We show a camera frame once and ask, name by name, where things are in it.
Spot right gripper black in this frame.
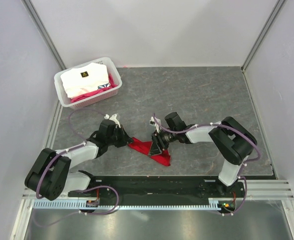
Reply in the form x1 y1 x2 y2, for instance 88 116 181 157
148 128 177 157

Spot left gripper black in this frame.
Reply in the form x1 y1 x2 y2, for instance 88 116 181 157
107 125 133 148

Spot red cloth napkin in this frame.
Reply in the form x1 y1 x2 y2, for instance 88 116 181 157
128 137 171 167

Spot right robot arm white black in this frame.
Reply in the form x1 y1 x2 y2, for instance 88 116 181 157
148 112 257 197

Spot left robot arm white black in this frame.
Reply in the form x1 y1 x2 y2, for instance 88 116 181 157
24 119 133 201

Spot pink folded towel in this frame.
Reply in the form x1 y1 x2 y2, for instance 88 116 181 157
71 74 117 103

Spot white folded shirt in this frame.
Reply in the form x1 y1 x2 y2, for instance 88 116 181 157
60 62 109 99

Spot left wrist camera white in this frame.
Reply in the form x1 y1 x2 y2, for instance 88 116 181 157
104 113 121 128

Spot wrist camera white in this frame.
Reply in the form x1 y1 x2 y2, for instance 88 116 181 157
104 113 121 128
149 116 161 133

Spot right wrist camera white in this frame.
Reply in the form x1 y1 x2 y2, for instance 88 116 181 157
149 116 161 133

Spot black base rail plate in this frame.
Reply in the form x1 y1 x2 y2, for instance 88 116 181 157
66 174 247 206

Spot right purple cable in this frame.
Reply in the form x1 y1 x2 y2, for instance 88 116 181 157
152 112 262 217

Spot white slotted cable duct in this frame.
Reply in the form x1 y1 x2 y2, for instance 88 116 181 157
32 199 221 211

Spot aluminium frame rail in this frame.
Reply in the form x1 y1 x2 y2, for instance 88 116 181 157
244 178 294 201

